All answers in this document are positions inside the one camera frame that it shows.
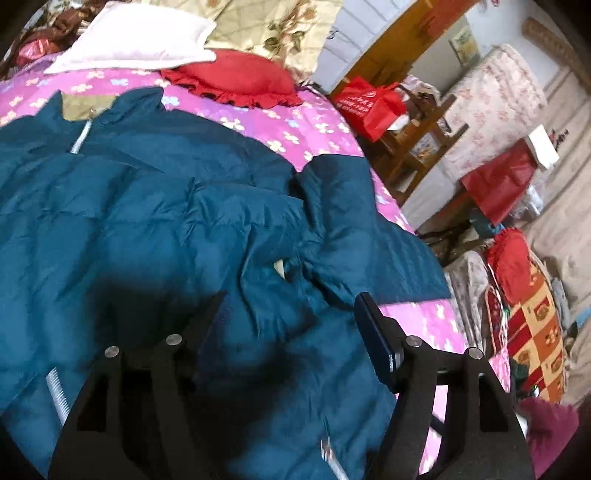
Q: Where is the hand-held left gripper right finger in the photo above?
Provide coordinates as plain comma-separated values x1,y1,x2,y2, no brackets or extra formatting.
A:
353,292,536,480

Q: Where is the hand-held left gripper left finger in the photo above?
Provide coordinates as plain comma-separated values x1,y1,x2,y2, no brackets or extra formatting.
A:
48,291,227,480

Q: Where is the teal down jacket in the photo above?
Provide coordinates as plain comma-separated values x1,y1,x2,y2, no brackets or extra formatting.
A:
0,87,452,480

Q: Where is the red ruffled cushion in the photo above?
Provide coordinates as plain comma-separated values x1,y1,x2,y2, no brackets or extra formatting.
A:
485,228,532,305

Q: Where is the red checkered blanket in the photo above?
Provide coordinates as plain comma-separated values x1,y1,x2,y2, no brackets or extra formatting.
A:
482,258,570,404

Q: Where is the red paper bag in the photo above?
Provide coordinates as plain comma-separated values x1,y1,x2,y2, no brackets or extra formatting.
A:
462,138,539,227

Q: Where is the maroon clothing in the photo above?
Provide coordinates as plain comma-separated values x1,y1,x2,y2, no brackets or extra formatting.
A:
519,397,580,478

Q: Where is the wooden chair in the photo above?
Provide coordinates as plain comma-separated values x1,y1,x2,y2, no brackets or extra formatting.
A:
369,80,469,204

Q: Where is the red shopping bag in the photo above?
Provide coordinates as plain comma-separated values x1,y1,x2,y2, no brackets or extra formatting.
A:
333,76,408,141

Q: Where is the pink floral bed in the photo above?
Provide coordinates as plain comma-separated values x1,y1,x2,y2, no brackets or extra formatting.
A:
0,52,511,476

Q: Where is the white box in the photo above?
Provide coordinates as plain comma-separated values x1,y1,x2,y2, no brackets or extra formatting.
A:
526,124,560,169

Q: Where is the pink floral furniture cover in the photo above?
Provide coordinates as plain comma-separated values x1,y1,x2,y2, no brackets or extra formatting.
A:
416,44,548,227

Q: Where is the red ruffled pillow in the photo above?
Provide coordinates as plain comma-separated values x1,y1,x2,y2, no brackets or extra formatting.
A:
161,50,303,109

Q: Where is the orange wooden panel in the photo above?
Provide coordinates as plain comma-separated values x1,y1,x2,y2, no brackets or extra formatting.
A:
328,0,485,93

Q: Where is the cream rose-print quilt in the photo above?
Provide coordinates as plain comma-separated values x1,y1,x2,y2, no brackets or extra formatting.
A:
203,0,345,88

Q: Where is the white pillow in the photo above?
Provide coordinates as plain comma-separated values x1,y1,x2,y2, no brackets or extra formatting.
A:
44,6,218,75

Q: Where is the brown floral blanket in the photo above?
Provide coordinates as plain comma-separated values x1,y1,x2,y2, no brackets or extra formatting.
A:
0,0,109,70

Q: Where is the wall picture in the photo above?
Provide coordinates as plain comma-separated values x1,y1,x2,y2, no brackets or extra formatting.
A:
449,23,481,65

